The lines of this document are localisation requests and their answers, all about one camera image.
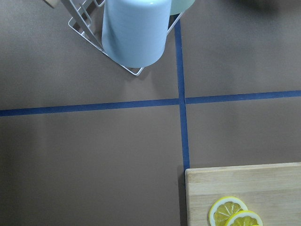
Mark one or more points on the white wire cup rack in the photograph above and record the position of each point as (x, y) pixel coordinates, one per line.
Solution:
(79, 13)

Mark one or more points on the lemon slice front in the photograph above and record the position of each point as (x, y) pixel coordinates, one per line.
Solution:
(223, 209)

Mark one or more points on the mint green cup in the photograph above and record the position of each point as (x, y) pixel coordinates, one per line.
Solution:
(179, 6)

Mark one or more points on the wooden cutting board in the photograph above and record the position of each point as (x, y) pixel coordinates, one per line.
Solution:
(273, 191)

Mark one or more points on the lemon slice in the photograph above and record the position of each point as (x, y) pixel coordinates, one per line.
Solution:
(244, 218)
(223, 209)

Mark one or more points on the lemon slice middle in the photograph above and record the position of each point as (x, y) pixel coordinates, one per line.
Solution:
(244, 218)

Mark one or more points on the light blue cup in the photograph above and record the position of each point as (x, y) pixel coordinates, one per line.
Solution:
(134, 31)

